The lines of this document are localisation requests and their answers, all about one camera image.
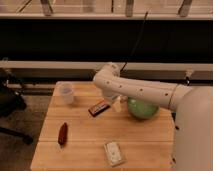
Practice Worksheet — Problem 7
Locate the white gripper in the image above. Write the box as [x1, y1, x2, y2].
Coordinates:
[103, 90, 121, 113]

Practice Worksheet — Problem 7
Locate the dark brown eraser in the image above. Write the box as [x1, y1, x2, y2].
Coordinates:
[88, 101, 110, 117]

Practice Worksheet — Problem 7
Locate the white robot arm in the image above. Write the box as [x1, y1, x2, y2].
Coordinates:
[93, 62, 213, 171]

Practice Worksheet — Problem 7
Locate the white sponge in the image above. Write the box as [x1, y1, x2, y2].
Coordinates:
[104, 141, 124, 167]

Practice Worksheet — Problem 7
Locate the green bowl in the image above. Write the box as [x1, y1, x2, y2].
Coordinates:
[127, 98, 159, 119]

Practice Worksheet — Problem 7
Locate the clear plastic cup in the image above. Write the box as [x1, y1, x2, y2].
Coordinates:
[59, 83, 74, 104]

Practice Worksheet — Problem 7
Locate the black office chair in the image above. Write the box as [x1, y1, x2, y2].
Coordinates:
[0, 68, 33, 144]

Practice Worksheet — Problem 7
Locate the black hanging cable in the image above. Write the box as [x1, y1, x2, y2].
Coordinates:
[119, 10, 150, 73]

